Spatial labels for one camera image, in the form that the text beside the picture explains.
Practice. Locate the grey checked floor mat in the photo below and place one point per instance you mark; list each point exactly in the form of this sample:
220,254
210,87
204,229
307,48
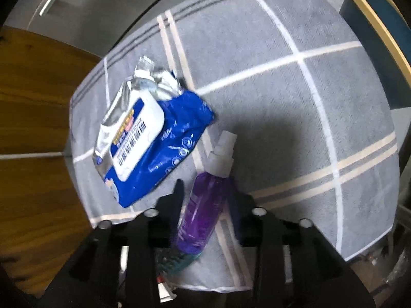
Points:
289,77

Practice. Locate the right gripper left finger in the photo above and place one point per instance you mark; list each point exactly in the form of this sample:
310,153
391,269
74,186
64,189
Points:
115,264

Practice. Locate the stainless steel double oven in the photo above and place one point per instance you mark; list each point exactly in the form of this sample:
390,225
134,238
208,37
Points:
91,25

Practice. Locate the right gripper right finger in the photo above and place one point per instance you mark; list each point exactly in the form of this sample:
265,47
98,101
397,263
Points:
295,265

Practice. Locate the blue wet wipes pack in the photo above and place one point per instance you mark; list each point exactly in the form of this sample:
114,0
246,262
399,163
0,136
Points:
152,124

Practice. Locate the teal bin with yellow rim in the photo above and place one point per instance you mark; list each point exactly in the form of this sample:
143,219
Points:
385,35

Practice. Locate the teal blister pack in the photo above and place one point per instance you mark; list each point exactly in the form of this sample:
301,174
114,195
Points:
172,261

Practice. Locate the lower wooden cabinet drawers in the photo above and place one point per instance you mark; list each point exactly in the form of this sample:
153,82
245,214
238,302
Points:
42,219

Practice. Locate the purple spray bottle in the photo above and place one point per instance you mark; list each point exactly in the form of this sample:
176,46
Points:
209,193

